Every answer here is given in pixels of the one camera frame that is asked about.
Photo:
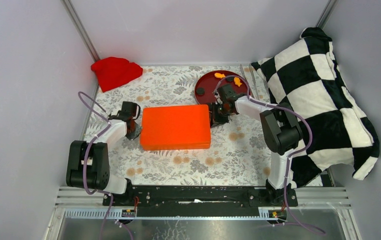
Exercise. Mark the orange tin lid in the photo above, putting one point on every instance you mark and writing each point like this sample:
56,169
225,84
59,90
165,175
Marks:
180,127

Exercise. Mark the dark red round plate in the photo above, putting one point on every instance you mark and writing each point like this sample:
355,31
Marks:
209,82

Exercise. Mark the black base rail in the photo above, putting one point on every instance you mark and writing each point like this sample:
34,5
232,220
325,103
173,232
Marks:
202,201

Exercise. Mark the red knit beanie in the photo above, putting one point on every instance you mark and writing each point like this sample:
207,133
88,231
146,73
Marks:
113,72

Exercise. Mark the black white checkered blanket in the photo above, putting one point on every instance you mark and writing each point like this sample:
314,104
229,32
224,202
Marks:
306,75

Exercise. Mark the metal serving tongs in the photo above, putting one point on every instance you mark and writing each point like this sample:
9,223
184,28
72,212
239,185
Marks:
248,74

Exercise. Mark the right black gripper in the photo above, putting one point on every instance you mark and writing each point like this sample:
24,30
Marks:
215,119

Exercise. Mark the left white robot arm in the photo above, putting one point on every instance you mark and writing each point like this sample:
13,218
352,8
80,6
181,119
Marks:
88,164

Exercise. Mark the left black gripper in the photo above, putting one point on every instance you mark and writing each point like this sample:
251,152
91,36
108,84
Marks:
132,136

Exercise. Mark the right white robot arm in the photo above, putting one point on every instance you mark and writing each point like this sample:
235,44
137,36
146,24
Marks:
280,127

